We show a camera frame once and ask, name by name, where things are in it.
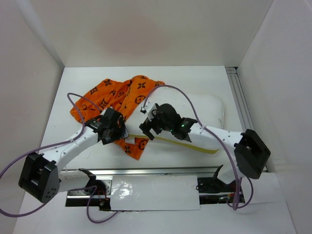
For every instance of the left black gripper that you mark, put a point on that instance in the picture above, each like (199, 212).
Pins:
(121, 132)

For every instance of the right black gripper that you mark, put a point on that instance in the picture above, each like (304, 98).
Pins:
(146, 127)

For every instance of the orange patterned pillowcase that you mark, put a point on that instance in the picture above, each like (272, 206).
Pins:
(123, 97)

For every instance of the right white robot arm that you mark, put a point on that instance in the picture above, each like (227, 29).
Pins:
(247, 152)

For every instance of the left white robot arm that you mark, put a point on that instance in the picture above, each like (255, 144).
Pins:
(43, 175)

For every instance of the white cover plate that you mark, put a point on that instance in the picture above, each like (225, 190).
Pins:
(154, 193)

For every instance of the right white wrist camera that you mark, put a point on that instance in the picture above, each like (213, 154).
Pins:
(150, 110)

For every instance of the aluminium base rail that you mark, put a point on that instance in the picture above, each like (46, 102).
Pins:
(211, 190)

